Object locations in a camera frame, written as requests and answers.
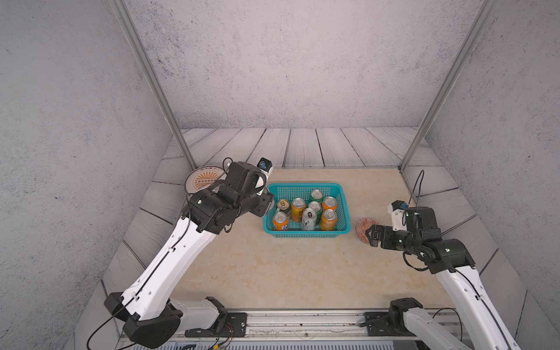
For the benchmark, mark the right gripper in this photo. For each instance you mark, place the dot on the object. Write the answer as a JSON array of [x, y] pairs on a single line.
[[386, 230]]

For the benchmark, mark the orange fanta can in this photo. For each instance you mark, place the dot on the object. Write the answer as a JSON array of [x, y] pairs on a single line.
[[280, 221], [329, 203]]

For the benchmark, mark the orange can middle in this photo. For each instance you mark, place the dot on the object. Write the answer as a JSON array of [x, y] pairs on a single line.
[[298, 205]]

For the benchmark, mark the green can middle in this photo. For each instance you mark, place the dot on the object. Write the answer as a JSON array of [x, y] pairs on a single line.
[[316, 206]]

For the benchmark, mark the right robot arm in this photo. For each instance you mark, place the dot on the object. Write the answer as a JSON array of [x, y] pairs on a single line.
[[450, 262]]

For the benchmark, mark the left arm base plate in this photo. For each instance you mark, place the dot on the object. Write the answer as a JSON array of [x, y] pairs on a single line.
[[233, 324]]

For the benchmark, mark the orange can front right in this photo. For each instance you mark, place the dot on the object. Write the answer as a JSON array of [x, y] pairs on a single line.
[[328, 220]]

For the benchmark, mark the gold green can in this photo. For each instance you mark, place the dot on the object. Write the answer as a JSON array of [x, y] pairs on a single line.
[[284, 206]]

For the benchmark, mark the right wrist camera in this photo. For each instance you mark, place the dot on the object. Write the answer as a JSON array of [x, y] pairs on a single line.
[[408, 218]]

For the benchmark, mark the white Monster can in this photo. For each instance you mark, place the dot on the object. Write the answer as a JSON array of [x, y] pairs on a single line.
[[308, 222]]

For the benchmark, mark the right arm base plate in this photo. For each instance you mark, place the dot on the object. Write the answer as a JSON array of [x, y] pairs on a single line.
[[389, 324]]

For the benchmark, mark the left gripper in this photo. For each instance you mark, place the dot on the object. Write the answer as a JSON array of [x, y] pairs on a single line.
[[265, 199]]

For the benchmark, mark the teal plastic basket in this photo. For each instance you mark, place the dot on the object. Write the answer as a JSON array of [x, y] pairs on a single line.
[[292, 190]]

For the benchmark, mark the green can rear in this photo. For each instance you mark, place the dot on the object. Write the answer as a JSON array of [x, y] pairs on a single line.
[[316, 195]]

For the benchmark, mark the aluminium mounting rail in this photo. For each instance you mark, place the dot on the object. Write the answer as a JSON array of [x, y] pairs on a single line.
[[298, 329]]

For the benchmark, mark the decorated plate on stand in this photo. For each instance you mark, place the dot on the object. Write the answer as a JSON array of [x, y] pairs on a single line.
[[203, 177]]

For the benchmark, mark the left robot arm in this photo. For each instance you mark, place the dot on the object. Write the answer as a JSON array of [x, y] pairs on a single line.
[[149, 314]]

